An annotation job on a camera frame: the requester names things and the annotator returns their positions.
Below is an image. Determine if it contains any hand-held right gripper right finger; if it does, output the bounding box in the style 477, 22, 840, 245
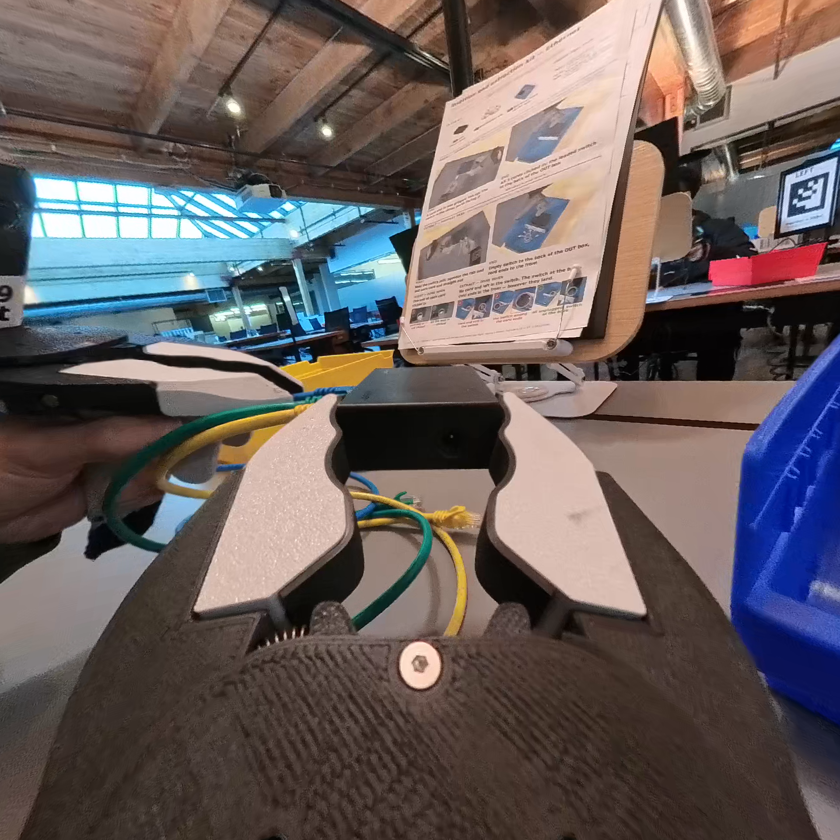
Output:
474, 392, 648, 637

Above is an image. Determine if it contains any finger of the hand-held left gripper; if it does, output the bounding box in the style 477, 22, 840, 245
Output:
141, 341, 304, 395
59, 360, 294, 418

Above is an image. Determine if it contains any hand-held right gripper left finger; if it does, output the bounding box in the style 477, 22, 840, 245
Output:
193, 394, 366, 621

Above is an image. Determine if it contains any blue ethernet cable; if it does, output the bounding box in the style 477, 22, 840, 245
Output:
213, 387, 383, 519

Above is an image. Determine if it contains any yellow ethernet cable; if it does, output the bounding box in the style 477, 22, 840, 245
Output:
155, 402, 484, 639

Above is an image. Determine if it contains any green ethernet cable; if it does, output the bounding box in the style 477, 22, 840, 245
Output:
103, 400, 435, 632

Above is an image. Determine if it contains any black network switch box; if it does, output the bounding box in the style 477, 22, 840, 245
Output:
335, 366, 506, 475

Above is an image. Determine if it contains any blue plastic bin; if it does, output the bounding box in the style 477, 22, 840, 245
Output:
730, 341, 840, 726

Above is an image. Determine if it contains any person's left hand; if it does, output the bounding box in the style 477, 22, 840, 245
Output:
0, 417, 191, 546

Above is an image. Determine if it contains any white stand base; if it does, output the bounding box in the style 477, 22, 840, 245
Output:
469, 364, 618, 419

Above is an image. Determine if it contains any yellow plastic bin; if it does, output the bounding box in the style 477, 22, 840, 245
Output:
217, 351, 395, 467

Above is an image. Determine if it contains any skylight window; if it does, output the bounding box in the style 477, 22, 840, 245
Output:
29, 176, 368, 241

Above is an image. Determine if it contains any white ceiling unit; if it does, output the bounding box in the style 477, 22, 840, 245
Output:
235, 174, 287, 216

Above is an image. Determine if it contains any wooden document stand board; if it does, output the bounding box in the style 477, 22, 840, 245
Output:
399, 141, 665, 365

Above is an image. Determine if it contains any long wooden desk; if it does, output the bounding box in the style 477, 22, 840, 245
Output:
643, 262, 840, 315

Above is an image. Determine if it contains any pale wooden chair back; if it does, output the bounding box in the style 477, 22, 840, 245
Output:
656, 193, 694, 270

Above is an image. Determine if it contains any printed instruction sheet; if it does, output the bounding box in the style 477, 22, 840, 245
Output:
399, 0, 664, 349

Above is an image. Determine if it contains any red box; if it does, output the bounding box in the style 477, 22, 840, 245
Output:
707, 241, 829, 287

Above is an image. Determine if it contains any black ceiling pillar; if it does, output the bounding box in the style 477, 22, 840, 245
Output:
441, 0, 475, 98

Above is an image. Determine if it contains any computer monitor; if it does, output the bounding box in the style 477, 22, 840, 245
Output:
773, 150, 840, 241

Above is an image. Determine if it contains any silver ventilation duct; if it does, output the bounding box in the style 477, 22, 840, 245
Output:
663, 0, 731, 129

